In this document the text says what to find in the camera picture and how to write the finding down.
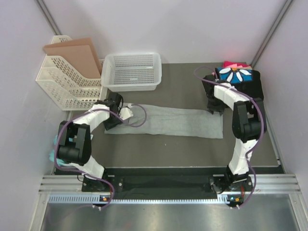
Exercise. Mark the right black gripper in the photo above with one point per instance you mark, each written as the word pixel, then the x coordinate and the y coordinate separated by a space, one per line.
pixel 219 109

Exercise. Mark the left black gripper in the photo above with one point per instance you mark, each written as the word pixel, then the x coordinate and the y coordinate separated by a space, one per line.
pixel 109 126

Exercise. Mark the grey t shirt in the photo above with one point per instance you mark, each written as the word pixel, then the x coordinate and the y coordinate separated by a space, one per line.
pixel 172 122

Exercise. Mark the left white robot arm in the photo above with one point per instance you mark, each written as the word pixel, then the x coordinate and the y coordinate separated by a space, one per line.
pixel 73 148

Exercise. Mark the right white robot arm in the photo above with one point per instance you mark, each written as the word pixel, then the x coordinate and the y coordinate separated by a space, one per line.
pixel 248 126

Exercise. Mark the white perforated plastic basket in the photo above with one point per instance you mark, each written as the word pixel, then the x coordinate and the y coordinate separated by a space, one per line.
pixel 125 72

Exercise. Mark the black folded flower t shirt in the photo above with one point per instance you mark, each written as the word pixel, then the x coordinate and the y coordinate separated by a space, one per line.
pixel 244 80

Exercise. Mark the pink folded t shirt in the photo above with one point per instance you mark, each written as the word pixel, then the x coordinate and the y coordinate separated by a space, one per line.
pixel 237 65

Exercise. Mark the brown cardboard folder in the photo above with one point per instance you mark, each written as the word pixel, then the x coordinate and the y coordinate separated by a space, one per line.
pixel 80 53

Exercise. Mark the cream perforated file organizer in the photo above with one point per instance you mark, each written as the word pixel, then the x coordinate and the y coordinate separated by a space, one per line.
pixel 65 85

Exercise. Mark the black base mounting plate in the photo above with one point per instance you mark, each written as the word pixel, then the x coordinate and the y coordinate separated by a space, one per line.
pixel 163 183

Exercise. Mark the teal cat ear headphones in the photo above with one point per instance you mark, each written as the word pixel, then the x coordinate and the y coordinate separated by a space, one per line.
pixel 61 163

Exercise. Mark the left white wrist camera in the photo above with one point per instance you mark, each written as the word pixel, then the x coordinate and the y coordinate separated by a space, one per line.
pixel 126 112

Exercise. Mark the grey slotted cable duct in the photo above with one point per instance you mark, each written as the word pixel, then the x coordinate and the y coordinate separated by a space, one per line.
pixel 102 199

